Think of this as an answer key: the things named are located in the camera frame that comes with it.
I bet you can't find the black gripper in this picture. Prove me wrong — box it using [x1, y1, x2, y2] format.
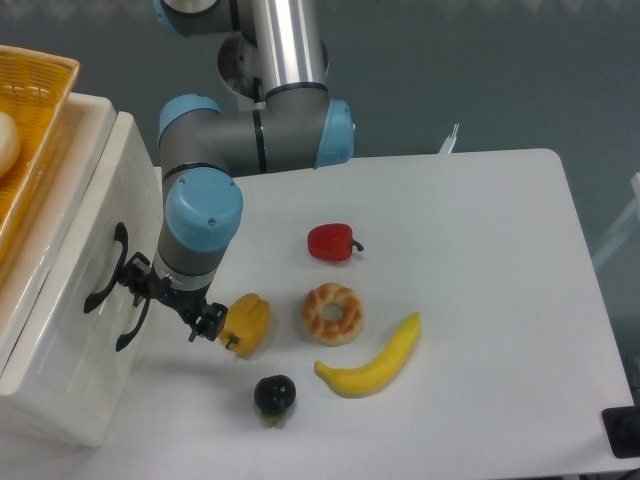
[118, 252, 228, 342]

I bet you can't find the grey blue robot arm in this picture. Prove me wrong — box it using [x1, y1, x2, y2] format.
[110, 1, 354, 340]

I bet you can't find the white drawer cabinet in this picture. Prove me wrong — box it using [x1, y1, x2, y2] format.
[1, 93, 137, 447]

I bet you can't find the yellow bell pepper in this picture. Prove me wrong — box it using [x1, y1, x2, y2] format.
[218, 293, 271, 358]

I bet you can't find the glazed donut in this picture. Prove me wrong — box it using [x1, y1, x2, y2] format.
[302, 283, 365, 347]

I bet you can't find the red bell pepper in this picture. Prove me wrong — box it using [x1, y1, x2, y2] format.
[307, 223, 364, 262]

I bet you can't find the yellow banana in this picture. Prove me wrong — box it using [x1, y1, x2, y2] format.
[314, 312, 422, 398]

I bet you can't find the white bread bun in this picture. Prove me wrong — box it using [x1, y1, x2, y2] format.
[0, 112, 21, 177]

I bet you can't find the yellow woven basket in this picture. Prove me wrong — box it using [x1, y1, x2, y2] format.
[1, 45, 80, 258]

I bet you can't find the black device at edge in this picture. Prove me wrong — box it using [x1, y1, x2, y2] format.
[601, 406, 639, 459]

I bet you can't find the black lower drawer handle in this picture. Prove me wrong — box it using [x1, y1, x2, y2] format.
[114, 295, 152, 352]

